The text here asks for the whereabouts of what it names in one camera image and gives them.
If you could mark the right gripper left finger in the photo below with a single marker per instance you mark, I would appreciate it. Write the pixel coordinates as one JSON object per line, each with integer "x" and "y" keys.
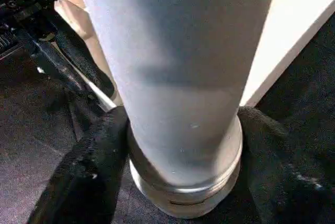
{"x": 84, "y": 171}

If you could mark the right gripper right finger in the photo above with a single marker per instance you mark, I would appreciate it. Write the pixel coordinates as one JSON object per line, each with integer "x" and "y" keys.
{"x": 288, "y": 177}

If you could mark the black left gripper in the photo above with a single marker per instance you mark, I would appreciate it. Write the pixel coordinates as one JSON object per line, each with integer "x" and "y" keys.
{"x": 26, "y": 9}

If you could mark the white plastic table leg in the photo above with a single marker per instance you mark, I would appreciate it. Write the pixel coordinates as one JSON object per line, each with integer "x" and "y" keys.
{"x": 178, "y": 77}

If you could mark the white plastic table top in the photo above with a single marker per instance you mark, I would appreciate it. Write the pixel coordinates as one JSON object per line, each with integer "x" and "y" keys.
{"x": 298, "y": 14}

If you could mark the black plastic mat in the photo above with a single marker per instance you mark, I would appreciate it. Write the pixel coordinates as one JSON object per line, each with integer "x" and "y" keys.
{"x": 31, "y": 140}

